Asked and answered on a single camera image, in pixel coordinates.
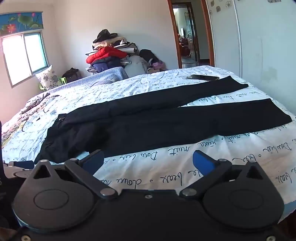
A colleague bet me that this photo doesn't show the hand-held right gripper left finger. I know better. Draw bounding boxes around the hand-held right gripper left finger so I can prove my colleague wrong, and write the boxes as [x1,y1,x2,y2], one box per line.
[32,149,118,200]

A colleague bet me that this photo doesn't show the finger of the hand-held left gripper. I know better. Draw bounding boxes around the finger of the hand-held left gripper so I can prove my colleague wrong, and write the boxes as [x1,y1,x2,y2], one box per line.
[4,161,36,179]

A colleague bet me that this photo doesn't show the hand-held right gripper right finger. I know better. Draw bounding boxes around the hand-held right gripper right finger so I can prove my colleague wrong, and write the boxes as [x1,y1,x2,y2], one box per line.
[179,150,266,200]

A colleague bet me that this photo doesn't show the black pants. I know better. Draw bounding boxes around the black pants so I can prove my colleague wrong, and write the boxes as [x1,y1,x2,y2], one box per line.
[34,75,292,164]

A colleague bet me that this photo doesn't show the zebra-pattern cloth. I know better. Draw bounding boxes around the zebra-pattern cloth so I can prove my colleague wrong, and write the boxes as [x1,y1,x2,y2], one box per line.
[0,93,50,146]

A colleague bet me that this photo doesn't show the floral pillow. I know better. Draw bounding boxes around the floral pillow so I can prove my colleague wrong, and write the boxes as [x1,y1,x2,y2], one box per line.
[35,65,62,90]

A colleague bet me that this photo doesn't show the dark flat remote control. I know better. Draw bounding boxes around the dark flat remote control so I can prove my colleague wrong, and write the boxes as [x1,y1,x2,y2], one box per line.
[186,75,220,82]

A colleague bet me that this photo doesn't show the green plastic stool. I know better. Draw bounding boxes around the green plastic stool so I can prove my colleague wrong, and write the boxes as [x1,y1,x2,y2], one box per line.
[39,77,67,91]

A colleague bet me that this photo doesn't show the blue pillow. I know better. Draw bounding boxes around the blue pillow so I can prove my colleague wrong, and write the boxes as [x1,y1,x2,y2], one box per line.
[52,67,129,90]

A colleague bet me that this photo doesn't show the sliding window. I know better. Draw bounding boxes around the sliding window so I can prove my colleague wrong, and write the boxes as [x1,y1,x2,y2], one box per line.
[1,31,49,88]

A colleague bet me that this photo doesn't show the black bag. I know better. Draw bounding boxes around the black bag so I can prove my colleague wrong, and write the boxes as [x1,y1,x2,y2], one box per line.
[62,68,82,82]

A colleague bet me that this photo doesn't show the bed with script-print sheet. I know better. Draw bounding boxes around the bed with script-print sheet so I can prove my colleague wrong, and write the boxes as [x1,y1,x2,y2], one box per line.
[0,65,296,223]

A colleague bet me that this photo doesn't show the purple cloth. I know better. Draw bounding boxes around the purple cloth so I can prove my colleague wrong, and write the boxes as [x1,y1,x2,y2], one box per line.
[151,61,168,71]

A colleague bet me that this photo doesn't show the red puffer jacket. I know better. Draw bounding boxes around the red puffer jacket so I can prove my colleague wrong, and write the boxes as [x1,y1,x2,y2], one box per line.
[86,47,127,64]

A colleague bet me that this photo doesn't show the pile of folded clothes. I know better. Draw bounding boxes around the pile of folded clothes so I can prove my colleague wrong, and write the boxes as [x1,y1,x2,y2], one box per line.
[85,29,139,72]

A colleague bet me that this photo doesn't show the lotus-print window valance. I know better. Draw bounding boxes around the lotus-print window valance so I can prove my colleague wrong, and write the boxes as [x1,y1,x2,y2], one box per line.
[0,11,44,37]

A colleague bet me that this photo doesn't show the white wardrobe with flower decals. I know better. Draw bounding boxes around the white wardrobe with flower decals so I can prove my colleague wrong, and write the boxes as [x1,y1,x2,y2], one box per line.
[205,0,296,121]

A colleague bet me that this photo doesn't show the black garment by wall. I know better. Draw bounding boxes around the black garment by wall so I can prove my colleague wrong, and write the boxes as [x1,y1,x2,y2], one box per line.
[139,49,160,66]

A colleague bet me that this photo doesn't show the brown wooden door frame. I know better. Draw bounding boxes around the brown wooden door frame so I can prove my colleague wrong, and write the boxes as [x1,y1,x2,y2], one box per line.
[167,0,215,69]

